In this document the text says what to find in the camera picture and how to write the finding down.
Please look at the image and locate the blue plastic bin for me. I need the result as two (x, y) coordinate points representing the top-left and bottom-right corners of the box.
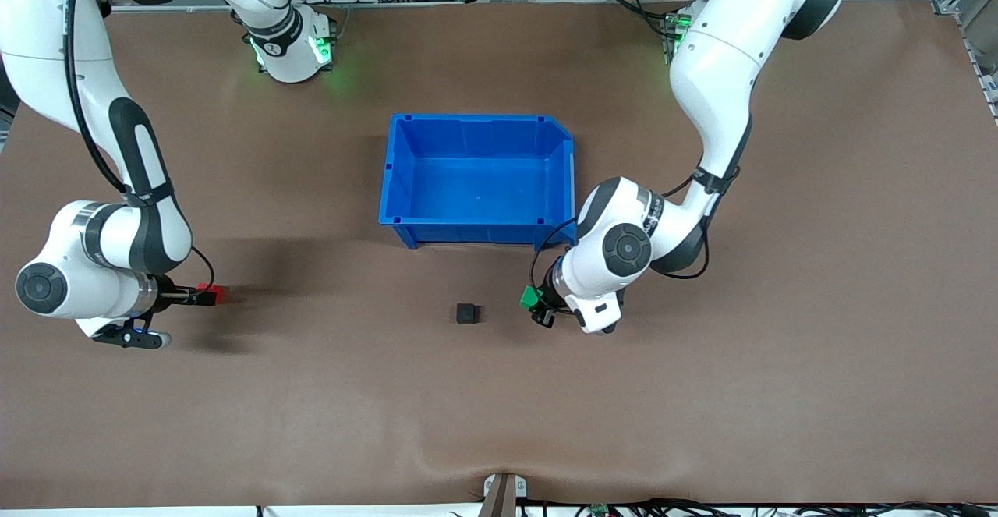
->
(379, 114), (578, 251)

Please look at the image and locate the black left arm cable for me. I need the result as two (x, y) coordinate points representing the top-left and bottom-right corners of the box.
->
(530, 115), (754, 292)

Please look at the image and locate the metal table edge bracket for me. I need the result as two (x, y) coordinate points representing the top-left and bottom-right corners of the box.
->
(482, 472), (528, 517)

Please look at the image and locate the brown table mat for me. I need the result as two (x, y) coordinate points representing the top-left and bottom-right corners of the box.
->
(0, 0), (998, 508)

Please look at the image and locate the aluminium corner frame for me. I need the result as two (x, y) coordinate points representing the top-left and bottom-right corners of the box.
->
(932, 0), (998, 124)

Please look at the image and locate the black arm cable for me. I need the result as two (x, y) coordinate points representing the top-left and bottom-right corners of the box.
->
(62, 0), (217, 292)
(530, 115), (754, 292)

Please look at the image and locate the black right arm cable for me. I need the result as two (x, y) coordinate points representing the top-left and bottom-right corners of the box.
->
(62, 0), (217, 292)

